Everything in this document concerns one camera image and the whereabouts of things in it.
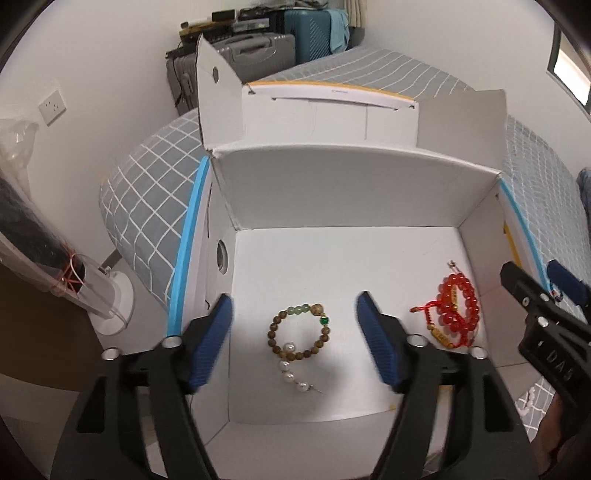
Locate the beige curtain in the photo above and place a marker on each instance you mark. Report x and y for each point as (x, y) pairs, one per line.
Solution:
(358, 21)

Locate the dark framed window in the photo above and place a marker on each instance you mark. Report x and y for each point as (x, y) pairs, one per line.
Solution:
(572, 69)

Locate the brown wooden furniture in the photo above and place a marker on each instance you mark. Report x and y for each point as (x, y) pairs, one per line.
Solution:
(41, 341)

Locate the teal towel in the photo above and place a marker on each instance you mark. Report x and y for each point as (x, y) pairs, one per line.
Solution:
(340, 30)

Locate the blue and yellow cardboard box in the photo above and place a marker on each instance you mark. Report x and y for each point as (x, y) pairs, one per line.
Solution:
(323, 194)

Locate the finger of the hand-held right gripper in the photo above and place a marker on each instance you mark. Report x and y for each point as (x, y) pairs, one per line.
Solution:
(524, 286)
(568, 286)

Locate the black clutter on suitcases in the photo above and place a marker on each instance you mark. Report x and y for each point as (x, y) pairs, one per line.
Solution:
(231, 23)

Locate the black item in clear plastic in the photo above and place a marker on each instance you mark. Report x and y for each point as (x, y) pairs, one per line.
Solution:
(27, 221)

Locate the white stand base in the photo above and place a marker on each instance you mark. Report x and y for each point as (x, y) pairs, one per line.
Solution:
(115, 300)

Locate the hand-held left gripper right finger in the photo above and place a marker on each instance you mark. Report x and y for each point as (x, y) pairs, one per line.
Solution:
(378, 341)

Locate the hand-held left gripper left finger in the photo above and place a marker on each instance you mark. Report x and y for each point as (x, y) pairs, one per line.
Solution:
(210, 341)

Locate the grey ribbed suitcase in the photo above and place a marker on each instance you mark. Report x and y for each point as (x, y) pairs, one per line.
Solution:
(258, 55)

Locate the person's right hand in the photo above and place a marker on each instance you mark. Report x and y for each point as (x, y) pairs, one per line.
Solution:
(554, 434)

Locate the teal suitcase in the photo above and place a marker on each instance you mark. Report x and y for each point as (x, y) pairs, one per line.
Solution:
(309, 37)

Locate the grey upright suitcase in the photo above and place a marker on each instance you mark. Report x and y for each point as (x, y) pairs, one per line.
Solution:
(182, 78)

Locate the white wall socket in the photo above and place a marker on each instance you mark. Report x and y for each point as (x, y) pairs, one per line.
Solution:
(51, 107)

